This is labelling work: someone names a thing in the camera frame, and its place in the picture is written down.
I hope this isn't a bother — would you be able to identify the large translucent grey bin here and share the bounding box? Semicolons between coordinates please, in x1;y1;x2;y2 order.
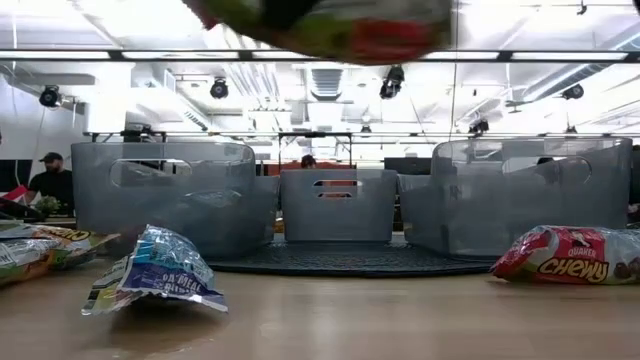
398;137;634;259
69;141;280;260

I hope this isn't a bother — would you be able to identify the blue silver oatmeal bar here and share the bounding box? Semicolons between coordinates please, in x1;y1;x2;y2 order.
81;223;230;317

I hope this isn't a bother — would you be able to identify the orange green Chewy bar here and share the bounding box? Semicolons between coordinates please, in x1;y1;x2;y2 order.
0;222;122;271

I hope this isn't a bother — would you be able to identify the red Quaker Chewy bar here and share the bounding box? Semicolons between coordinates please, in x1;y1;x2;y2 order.
490;224;640;287

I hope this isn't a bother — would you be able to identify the silver green granola bar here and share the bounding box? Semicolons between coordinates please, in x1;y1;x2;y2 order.
0;237;64;287

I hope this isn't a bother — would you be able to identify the orange partition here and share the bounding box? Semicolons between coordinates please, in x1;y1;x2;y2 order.
264;160;357;176

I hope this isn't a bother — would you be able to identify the dark background monitor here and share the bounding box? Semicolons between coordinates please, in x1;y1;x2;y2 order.
383;157;432;176

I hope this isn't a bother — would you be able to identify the small translucent grey bin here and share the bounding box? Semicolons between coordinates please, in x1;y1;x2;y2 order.
278;168;399;244

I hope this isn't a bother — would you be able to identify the dark blue woven mat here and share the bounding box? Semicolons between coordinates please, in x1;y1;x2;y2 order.
207;234;496;279

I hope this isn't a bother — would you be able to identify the small green plant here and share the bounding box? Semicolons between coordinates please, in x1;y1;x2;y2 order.
34;195;62;217

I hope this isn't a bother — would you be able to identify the red background object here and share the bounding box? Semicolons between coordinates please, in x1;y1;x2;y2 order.
0;184;29;202

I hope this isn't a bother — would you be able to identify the black background machine part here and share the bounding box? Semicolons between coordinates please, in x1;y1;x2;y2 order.
0;197;46;221

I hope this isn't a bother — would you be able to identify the silver ventilation duct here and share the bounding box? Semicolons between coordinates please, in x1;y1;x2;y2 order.
299;62;359;104

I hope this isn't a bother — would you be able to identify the distant black frame rail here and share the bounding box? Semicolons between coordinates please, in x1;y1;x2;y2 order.
82;129;640;140

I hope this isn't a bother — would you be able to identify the black overhead light rail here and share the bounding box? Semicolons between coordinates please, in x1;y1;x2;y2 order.
0;48;640;63

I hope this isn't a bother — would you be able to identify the thin hanging cable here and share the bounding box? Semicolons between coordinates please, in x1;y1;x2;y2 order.
448;0;460;144

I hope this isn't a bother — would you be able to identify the black device on rail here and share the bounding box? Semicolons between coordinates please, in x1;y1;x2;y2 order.
122;123;167;144

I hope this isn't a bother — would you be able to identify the black wall monitor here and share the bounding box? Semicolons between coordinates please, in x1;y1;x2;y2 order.
0;158;34;194

